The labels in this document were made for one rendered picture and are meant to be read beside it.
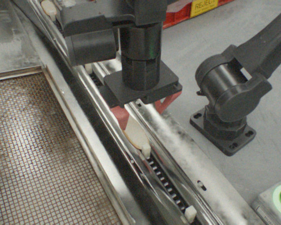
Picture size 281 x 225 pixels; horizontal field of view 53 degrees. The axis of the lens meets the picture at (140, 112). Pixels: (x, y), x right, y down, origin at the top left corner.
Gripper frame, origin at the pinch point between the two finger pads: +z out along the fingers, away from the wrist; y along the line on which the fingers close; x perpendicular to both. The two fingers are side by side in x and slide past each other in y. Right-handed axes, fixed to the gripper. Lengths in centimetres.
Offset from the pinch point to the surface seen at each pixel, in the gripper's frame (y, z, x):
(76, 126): 10.3, 3.2, -6.3
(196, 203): -1.6, 7.3, 15.7
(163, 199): 2.7, 7.3, 12.5
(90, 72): 0.5, 7.8, -24.6
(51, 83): 10.6, 3.1, -20.0
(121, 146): 4.3, 6.1, 0.0
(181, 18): -35, 9, -35
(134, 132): 0.6, 6.3, -1.8
